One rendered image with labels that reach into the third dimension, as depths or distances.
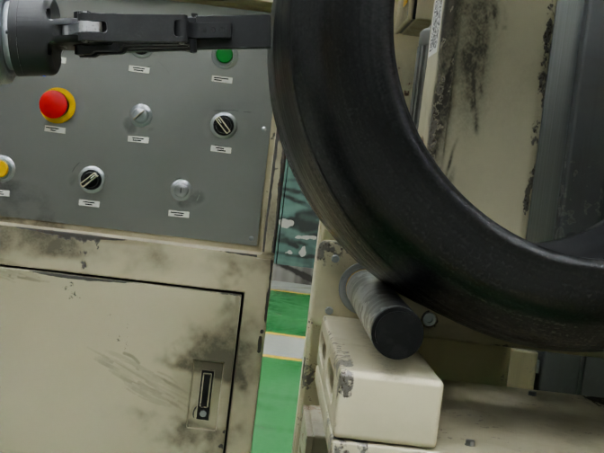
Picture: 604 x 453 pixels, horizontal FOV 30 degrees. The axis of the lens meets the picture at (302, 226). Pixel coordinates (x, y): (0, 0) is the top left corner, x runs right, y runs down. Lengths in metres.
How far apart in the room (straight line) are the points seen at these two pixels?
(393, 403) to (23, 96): 0.89
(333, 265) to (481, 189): 0.20
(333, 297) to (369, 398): 0.35
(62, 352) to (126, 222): 0.21
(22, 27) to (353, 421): 0.46
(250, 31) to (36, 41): 0.19
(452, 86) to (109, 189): 0.57
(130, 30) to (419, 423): 0.43
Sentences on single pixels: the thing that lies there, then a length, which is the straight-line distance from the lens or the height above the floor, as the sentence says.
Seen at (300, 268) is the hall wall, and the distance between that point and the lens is 9.99.
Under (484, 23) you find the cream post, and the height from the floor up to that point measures 1.22.
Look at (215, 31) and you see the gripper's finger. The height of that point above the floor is 1.14.
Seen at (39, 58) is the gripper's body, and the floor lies 1.10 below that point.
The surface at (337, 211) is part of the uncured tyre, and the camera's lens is 0.98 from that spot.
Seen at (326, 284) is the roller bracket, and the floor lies 0.90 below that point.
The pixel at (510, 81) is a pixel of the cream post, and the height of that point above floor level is 1.16.
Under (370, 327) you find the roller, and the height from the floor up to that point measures 0.90.
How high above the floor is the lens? 1.03
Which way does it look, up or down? 3 degrees down
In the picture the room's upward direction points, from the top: 7 degrees clockwise
